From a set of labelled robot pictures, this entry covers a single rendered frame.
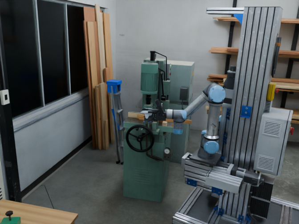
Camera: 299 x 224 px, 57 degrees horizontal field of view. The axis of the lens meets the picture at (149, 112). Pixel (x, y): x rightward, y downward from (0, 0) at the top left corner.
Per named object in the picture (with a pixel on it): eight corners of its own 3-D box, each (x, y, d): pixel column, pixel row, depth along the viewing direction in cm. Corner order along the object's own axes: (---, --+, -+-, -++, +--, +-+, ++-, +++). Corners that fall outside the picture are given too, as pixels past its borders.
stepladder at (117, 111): (113, 164, 387) (104, 82, 356) (120, 156, 410) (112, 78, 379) (124, 165, 383) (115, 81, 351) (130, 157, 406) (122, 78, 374)
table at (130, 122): (119, 130, 279) (119, 125, 277) (128, 121, 307) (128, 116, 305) (179, 137, 267) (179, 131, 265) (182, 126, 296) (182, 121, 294)
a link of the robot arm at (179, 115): (186, 122, 209) (187, 111, 206) (171, 121, 209) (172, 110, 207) (185, 119, 216) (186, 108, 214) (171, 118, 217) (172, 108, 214)
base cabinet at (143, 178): (122, 196, 312) (123, 138, 291) (135, 171, 366) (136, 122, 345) (161, 202, 303) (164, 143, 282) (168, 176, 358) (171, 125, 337)
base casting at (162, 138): (123, 138, 291) (123, 130, 288) (136, 122, 345) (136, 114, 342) (164, 143, 283) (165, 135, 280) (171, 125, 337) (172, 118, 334)
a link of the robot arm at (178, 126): (182, 130, 223) (183, 117, 220) (183, 135, 212) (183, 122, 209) (172, 130, 223) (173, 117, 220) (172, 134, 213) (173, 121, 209)
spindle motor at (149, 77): (138, 94, 282) (139, 63, 273) (142, 90, 298) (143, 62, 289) (155, 95, 278) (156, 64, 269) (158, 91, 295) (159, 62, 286)
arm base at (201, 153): (217, 154, 238) (218, 144, 235) (212, 161, 225) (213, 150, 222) (200, 150, 244) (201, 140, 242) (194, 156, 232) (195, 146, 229)
